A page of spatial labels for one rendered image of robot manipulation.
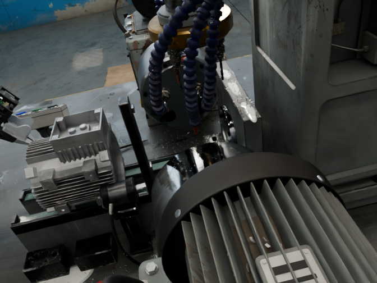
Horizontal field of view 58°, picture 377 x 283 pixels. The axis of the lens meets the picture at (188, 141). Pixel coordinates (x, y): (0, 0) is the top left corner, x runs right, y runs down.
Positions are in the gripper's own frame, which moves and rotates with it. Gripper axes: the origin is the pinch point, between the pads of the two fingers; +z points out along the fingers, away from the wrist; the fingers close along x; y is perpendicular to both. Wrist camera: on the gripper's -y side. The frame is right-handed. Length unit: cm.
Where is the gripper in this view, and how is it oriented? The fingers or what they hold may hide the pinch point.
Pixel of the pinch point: (29, 142)
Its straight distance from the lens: 99.1
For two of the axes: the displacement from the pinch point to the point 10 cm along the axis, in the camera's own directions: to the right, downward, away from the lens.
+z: 6.3, 5.6, 5.4
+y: 7.6, -5.9, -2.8
